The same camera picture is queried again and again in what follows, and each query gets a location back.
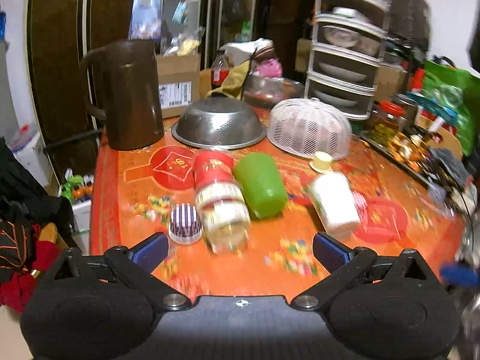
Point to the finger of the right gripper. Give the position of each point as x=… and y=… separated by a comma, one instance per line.
x=458, y=274

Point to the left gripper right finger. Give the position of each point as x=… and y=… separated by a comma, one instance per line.
x=347, y=268

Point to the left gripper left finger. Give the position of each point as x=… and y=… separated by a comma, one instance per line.
x=133, y=267

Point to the red clear plastic cup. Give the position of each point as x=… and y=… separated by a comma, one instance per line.
x=211, y=166

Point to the white paper cup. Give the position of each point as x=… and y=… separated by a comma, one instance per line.
x=333, y=201

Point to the green plastic cup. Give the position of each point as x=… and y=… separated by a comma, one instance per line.
x=261, y=185

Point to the yellow small cup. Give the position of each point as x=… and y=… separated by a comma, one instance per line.
x=321, y=162

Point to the purple cupcake liner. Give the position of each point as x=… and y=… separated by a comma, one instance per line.
x=185, y=227

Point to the red polka dot cupcake liner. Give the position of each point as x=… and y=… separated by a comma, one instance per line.
x=359, y=201

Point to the clear glass jar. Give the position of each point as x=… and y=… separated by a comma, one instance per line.
x=224, y=215

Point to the dried orange peels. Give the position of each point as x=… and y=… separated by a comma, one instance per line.
x=409, y=150

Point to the white mesh food cover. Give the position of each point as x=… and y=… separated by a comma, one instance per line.
x=303, y=127

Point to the pickle jar red lid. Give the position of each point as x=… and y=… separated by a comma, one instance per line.
x=385, y=122

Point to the steel colander bowl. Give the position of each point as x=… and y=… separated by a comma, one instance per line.
x=219, y=122

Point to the white box on floor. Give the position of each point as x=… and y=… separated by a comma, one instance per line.
x=28, y=148

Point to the brown plastic pitcher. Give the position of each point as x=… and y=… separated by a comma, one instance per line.
x=121, y=88

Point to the green shopping bag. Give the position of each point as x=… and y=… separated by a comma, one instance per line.
x=457, y=90

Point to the steel pot with cloth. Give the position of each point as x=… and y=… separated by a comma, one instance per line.
x=267, y=92

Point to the cardboard box with label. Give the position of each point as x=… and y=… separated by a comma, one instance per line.
x=179, y=79

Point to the red label drink bottle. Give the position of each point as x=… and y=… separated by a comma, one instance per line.
x=219, y=69

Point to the blue white snack bag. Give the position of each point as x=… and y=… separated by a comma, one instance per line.
x=146, y=20

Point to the black covered appliance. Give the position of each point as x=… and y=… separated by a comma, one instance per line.
x=410, y=25

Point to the white tiered dish rack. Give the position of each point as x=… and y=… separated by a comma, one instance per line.
x=346, y=53

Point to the dark wooden wardrobe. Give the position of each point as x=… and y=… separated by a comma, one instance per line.
x=61, y=32

